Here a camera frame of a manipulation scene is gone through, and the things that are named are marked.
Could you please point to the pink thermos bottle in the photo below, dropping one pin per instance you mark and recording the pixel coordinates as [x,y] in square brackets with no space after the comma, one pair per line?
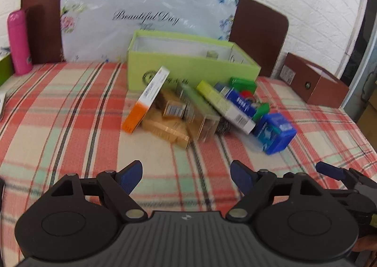
[19,46]

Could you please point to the light green cardboard box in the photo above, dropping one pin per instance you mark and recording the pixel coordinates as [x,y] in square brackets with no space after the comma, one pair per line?
[182,72]

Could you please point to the red plaid blanket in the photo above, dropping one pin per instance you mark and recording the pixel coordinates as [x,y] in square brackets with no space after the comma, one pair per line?
[73,113]

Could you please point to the bright blue plastic box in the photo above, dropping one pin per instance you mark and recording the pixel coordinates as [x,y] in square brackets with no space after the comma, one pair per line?
[274,134]

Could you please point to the steel wool scrubber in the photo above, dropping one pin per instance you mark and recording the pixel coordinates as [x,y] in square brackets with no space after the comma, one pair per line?
[223,129]

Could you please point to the dark blue printed box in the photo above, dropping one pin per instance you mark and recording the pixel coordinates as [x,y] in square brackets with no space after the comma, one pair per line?
[243,103]

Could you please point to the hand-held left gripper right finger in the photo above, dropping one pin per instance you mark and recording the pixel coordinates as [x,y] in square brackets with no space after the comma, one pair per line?
[242,176]

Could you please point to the brown cardboard box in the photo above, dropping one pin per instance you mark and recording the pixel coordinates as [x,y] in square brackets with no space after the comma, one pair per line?
[318,87]

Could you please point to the pale door frame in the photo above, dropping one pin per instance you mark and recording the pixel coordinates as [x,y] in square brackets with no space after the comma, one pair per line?
[358,78]

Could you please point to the brown wooden headboard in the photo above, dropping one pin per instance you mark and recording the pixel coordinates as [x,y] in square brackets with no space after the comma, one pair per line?
[259,34]

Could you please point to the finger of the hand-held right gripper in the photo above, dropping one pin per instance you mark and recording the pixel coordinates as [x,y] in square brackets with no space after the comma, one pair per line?
[330,169]

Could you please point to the tan cardboard box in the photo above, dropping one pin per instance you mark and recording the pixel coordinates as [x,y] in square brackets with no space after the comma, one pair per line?
[168,131]

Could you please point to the floral plastic-wrapped bedding pack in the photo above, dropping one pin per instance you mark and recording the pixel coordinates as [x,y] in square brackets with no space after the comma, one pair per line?
[132,34]

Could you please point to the red tape roll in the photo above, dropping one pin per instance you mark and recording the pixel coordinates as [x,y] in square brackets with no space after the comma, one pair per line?
[248,97]

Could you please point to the orange and white medicine box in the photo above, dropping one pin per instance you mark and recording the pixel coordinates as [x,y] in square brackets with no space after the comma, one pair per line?
[147,96]

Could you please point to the white plastic device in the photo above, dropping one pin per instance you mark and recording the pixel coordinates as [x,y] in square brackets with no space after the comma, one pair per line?
[2,107]

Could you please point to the yellow-green and white box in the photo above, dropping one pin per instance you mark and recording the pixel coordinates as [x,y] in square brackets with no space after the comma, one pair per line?
[223,104]

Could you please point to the small brown barcode box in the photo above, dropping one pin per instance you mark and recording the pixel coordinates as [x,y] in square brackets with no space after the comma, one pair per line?
[173,106]

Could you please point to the olive green open box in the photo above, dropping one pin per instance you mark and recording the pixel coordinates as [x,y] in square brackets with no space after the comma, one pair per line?
[6,69]

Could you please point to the green tin box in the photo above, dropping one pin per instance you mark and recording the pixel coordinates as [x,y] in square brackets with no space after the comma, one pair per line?
[243,83]

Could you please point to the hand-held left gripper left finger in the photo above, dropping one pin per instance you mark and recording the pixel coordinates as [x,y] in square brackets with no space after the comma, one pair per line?
[129,177]

